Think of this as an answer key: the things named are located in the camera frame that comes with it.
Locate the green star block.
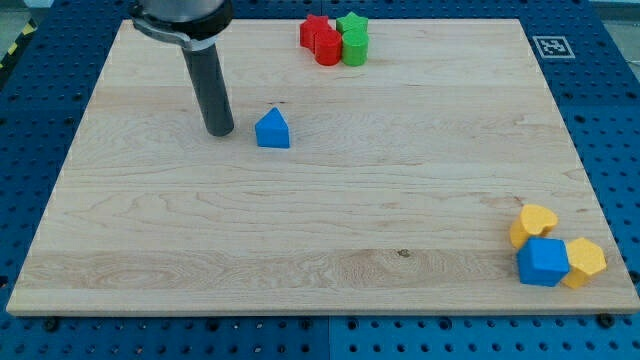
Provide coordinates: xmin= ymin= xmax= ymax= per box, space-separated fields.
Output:
xmin=336 ymin=12 xmax=368 ymax=33

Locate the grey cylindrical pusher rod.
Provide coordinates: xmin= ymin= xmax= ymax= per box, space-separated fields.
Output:
xmin=182 ymin=45 xmax=234 ymax=137

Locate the blue cube block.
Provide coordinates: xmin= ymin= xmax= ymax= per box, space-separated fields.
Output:
xmin=516 ymin=237 xmax=570 ymax=287

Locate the wooden board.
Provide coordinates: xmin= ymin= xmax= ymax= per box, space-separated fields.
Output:
xmin=7 ymin=19 xmax=639 ymax=317

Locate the green cylinder block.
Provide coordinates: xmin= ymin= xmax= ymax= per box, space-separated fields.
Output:
xmin=342 ymin=30 xmax=369 ymax=66

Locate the blue triangle block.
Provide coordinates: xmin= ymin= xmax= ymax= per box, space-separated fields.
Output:
xmin=254 ymin=107 xmax=290 ymax=148

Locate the yellow heart block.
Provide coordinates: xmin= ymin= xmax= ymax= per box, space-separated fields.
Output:
xmin=509 ymin=204 xmax=559 ymax=249

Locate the yellow hexagon block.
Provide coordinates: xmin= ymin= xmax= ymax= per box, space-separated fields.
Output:
xmin=561 ymin=237 xmax=607 ymax=289

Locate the red star block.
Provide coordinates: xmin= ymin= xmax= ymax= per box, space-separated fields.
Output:
xmin=299 ymin=14 xmax=331 ymax=53

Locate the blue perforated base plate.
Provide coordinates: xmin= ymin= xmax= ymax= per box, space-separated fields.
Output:
xmin=1 ymin=1 xmax=639 ymax=359

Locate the white fiducial marker tag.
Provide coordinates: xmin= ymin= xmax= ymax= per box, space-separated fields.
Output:
xmin=533 ymin=35 xmax=575 ymax=59

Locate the red cylinder block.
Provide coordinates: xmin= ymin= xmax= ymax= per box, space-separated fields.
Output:
xmin=314 ymin=29 xmax=342 ymax=66

